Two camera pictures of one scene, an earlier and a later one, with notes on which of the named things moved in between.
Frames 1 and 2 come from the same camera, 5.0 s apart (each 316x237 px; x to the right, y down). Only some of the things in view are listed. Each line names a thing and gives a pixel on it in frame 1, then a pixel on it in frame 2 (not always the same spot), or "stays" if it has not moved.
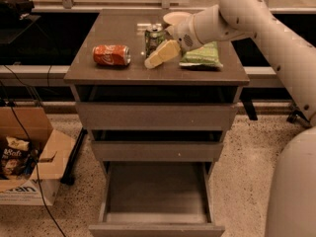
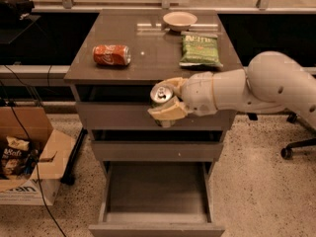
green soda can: (154, 38) → (159, 95)
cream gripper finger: (170, 30) → (176, 84)
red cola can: (114, 54) stays
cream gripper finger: (170, 48) → (172, 110)
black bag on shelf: (15, 6) stays
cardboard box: (55, 150) stays
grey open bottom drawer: (163, 198) stays
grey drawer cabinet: (159, 130) stays
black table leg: (69, 172) stays
